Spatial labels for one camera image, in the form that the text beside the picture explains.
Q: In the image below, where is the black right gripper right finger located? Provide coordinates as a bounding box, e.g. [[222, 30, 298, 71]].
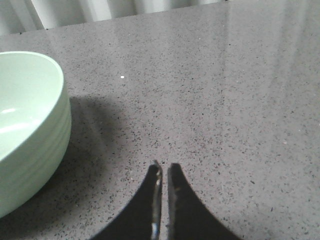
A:
[[168, 163, 239, 240]]

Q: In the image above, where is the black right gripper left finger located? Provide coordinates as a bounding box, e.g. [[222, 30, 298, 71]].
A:
[[92, 161, 163, 240]]

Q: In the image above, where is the white pleated curtain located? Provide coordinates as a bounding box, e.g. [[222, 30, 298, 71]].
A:
[[0, 0, 210, 36]]

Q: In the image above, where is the green ribbed bowl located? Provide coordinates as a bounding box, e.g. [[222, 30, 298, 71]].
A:
[[0, 51, 72, 217]]

